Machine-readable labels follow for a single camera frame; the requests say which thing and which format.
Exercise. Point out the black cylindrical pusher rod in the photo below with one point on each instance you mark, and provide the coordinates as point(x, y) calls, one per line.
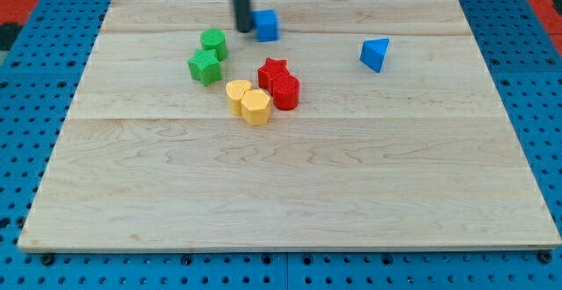
point(243, 15)

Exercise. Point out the yellow heart block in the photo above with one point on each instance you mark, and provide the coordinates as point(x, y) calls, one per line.
point(235, 91)

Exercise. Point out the blue cube block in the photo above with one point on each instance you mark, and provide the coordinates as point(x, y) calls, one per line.
point(266, 25)

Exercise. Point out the green cylinder block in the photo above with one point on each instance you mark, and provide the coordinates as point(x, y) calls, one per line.
point(214, 39)

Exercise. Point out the green star block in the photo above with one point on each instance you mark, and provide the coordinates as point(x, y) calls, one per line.
point(204, 67)

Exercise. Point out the red star block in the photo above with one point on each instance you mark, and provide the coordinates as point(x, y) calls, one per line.
point(270, 71)

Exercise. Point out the red cylinder block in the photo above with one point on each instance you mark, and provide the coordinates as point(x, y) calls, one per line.
point(285, 92)

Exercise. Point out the yellow hexagon block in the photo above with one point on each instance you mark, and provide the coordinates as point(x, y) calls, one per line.
point(256, 107)

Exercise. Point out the blue triangular prism block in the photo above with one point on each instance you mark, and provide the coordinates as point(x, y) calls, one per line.
point(373, 53)

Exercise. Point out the light wooden board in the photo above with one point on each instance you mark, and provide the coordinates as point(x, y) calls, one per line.
point(418, 157)

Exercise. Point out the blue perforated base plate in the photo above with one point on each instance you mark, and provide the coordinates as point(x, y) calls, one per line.
point(40, 75)

